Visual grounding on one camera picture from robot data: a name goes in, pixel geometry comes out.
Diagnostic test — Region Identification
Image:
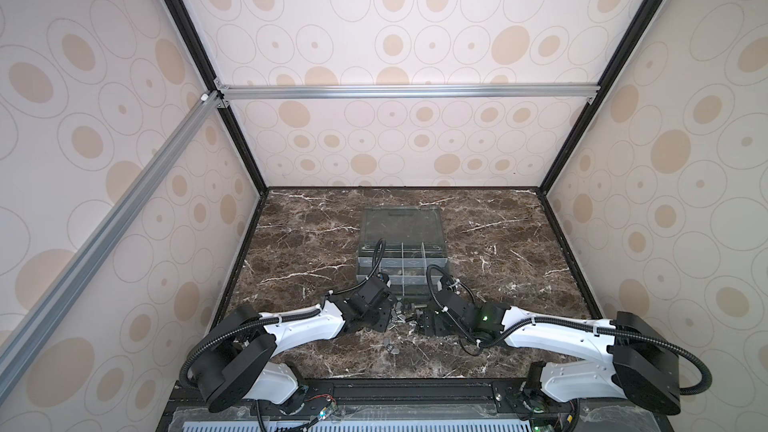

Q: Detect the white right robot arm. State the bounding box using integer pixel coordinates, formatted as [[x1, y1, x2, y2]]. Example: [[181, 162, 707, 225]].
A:
[[415, 290, 681, 416]]

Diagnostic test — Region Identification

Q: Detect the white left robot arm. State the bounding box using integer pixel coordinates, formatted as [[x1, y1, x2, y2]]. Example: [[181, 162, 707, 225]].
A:
[[179, 273, 396, 414]]

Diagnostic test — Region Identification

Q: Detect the pile of screws and nuts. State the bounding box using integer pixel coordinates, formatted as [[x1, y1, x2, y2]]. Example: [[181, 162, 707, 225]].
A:
[[382, 303, 426, 357]]

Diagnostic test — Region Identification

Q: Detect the clear plastic compartment box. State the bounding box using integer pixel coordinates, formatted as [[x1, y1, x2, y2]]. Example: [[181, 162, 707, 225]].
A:
[[356, 205, 448, 304]]

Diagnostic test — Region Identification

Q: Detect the silver aluminium crossbar rear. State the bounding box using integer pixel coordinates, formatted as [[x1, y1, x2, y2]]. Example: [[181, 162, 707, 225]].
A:
[[221, 83, 600, 101]]

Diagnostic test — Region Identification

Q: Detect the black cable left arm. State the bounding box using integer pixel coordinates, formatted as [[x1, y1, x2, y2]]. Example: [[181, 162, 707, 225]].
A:
[[178, 238, 386, 391]]

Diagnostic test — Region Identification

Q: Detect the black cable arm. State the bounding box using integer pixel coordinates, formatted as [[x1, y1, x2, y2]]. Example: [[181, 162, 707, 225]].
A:
[[178, 238, 386, 391], [425, 263, 714, 397]]

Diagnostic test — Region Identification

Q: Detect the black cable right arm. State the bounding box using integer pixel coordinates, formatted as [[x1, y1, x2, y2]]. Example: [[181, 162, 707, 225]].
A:
[[425, 263, 714, 397]]

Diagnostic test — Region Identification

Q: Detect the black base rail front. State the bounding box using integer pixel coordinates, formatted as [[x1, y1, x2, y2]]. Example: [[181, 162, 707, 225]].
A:
[[157, 379, 672, 431]]

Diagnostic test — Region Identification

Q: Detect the silver aluminium rail left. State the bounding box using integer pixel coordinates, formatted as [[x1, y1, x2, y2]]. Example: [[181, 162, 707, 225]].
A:
[[1, 90, 223, 401]]

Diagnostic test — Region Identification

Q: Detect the black corner frame post left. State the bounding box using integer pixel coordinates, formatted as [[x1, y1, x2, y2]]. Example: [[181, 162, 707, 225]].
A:
[[140, 0, 269, 196]]

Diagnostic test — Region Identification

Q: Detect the black corner frame post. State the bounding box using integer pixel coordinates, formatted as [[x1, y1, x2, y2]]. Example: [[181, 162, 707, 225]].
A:
[[538, 0, 692, 194], [140, 0, 269, 196]]

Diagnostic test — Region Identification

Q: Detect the black corner frame post right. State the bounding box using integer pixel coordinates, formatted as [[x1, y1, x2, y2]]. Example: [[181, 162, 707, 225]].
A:
[[538, 0, 692, 194]]

